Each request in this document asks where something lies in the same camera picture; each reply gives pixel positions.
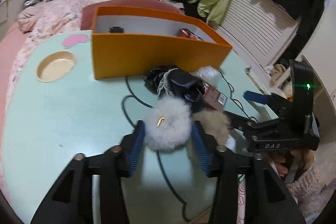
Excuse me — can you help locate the black lace fabric item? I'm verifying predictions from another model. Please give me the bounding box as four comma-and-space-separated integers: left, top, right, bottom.
144, 65, 206, 113

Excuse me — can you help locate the dark red pillow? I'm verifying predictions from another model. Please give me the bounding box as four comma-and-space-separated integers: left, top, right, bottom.
80, 0, 185, 30

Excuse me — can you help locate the pink floral duvet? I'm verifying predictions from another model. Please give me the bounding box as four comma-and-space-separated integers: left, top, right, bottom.
0, 0, 164, 98

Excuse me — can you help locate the beige fluffy pompom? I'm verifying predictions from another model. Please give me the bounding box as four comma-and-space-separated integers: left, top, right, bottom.
192, 110, 231, 145

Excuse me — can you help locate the white fluffy pompom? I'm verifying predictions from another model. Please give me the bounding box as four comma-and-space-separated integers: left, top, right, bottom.
143, 96, 191, 152

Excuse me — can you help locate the orange cardboard box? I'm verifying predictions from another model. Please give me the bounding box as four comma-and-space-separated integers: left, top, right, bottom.
91, 6, 232, 80

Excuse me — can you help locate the brown chocolate milk carton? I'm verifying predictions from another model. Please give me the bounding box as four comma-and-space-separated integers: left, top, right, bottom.
203, 82, 227, 112

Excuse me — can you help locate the dark red black pouch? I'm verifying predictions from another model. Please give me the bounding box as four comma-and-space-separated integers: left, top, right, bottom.
178, 28, 203, 41

